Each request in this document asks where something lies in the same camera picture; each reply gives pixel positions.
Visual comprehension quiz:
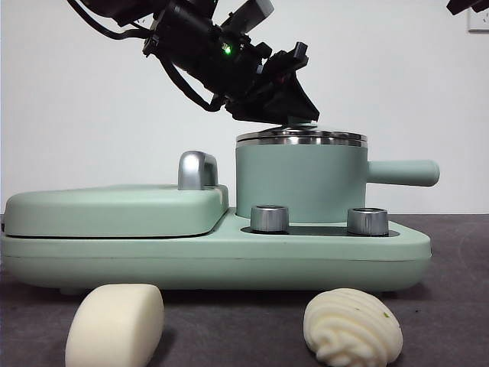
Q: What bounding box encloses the glass pot lid green knob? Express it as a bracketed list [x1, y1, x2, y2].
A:
[235, 119, 368, 145]

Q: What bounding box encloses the swirled white steamed bun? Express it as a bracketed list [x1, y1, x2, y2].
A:
[303, 288, 404, 367]

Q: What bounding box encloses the smooth white steamed bun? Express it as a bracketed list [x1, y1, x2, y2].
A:
[64, 283, 166, 367]

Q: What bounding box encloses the silver control knob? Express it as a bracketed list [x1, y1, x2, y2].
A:
[250, 205, 290, 233]
[346, 207, 390, 236]

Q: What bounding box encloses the mint green breakfast machine base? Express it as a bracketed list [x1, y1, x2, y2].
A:
[0, 208, 433, 297]

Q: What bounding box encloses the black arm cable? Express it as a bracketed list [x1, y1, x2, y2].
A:
[162, 57, 222, 112]

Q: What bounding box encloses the mint green pot with handle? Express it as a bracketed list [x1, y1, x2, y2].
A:
[235, 139, 442, 225]

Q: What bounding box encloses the silver griddle cover handle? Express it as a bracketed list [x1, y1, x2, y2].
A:
[177, 151, 220, 191]

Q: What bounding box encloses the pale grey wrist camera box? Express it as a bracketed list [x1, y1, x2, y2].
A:
[225, 0, 275, 34]

